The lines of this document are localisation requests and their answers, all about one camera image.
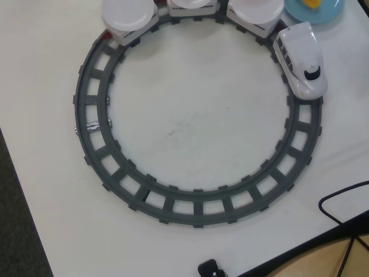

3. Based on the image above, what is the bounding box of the white round plastic dish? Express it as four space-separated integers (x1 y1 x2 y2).
170 0 214 9
101 0 154 31

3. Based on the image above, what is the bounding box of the white Shinkansen toy locomotive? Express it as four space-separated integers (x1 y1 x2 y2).
272 22 329 100

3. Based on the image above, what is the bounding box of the light blue round dish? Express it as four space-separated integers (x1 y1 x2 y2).
284 0 344 25

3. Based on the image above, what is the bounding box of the grey circular toy train track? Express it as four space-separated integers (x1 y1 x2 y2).
72 6 324 230

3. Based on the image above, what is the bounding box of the white toy train car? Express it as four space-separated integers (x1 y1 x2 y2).
168 0 219 18
106 5 160 47
225 0 287 40

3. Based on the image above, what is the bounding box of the black clamp piece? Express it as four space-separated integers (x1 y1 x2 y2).
198 259 227 277

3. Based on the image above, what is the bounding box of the white cup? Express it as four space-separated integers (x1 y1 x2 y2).
230 0 285 24

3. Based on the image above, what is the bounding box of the black cable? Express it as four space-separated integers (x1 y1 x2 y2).
318 181 369 277

